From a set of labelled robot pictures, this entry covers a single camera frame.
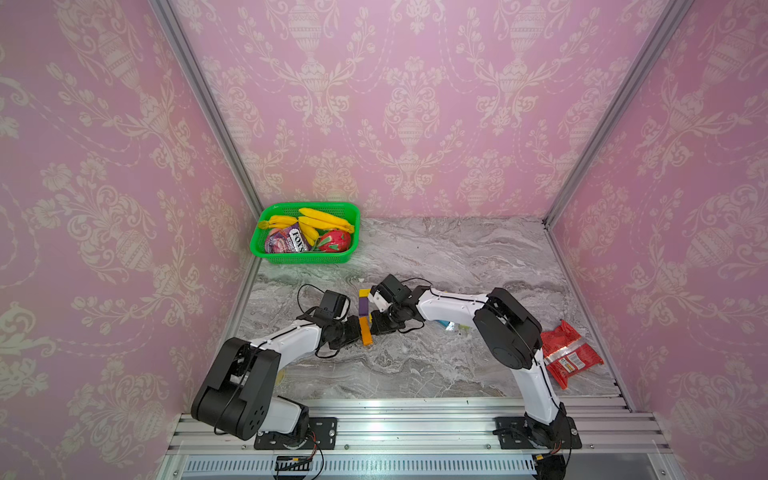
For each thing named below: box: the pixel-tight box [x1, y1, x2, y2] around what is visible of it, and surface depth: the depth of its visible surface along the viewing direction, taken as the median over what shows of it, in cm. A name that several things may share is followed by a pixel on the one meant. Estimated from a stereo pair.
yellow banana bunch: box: [258, 208, 355, 247], surface depth 112 cm
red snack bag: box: [540, 319, 604, 390], surface depth 85 cm
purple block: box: [358, 297, 369, 316], surface depth 99 cm
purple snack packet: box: [265, 222, 312, 253], surface depth 108 cm
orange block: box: [359, 316, 373, 346], surface depth 91 cm
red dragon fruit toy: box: [318, 229, 351, 253], surface depth 106 cm
